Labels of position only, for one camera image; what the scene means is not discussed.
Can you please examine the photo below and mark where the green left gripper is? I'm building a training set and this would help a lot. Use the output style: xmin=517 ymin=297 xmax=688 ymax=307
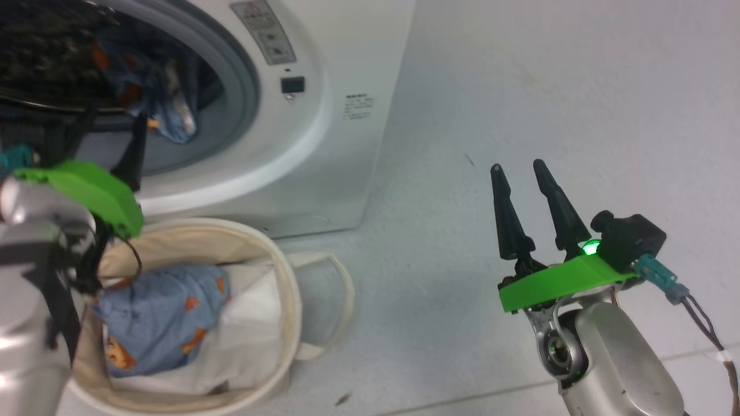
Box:
xmin=12 ymin=107 xmax=149 ymax=239

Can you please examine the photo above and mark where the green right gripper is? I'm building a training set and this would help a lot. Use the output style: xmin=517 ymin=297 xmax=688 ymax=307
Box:
xmin=490 ymin=159 xmax=639 ymax=315

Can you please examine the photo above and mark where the blue cartoon print garment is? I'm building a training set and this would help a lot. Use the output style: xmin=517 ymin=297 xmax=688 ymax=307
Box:
xmin=92 ymin=26 xmax=200 ymax=145
xmin=92 ymin=263 xmax=232 ymax=379

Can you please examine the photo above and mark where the cream fabric laundry basket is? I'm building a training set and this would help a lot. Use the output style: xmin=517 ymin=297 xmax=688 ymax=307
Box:
xmin=61 ymin=217 xmax=356 ymax=416

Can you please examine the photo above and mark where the grey rubber door gasket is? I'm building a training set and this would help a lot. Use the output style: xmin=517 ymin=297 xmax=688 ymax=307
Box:
xmin=0 ymin=0 xmax=261 ymax=177

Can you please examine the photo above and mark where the white front-load washing machine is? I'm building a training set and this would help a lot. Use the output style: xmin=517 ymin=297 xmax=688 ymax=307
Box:
xmin=0 ymin=0 xmax=417 ymax=239

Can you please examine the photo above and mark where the perforated steel washer drum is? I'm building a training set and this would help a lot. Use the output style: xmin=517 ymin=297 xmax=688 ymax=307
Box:
xmin=0 ymin=0 xmax=232 ymax=116

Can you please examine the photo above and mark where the grey warning label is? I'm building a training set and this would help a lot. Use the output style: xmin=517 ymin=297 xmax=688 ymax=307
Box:
xmin=230 ymin=0 xmax=297 ymax=65

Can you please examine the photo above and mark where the printed text notice sticker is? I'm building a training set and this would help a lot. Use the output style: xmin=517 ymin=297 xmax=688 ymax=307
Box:
xmin=343 ymin=92 xmax=375 ymax=121

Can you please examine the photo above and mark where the teal cable connector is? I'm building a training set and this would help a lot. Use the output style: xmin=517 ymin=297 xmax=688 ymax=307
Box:
xmin=634 ymin=254 xmax=689 ymax=304
xmin=0 ymin=144 xmax=35 ymax=174

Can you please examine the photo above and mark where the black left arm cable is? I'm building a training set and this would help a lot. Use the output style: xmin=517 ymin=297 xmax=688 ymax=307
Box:
xmin=75 ymin=217 xmax=143 ymax=295

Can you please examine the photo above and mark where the thin dark right arm cable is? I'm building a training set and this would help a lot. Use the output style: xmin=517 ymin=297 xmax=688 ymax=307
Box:
xmin=674 ymin=289 xmax=740 ymax=416

